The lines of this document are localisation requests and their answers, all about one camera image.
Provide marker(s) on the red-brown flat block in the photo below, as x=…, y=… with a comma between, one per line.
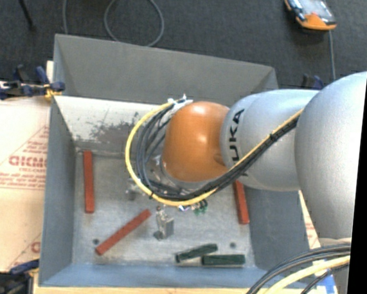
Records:
x=241, y=205
x=123, y=232
x=88, y=182

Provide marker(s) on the grey metal bin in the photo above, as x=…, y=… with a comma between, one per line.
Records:
x=129, y=73

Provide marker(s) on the brown cardboard board red print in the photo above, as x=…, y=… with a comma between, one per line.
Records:
x=8, y=223

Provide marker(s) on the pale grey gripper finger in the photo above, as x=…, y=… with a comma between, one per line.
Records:
x=164, y=228
x=132, y=190

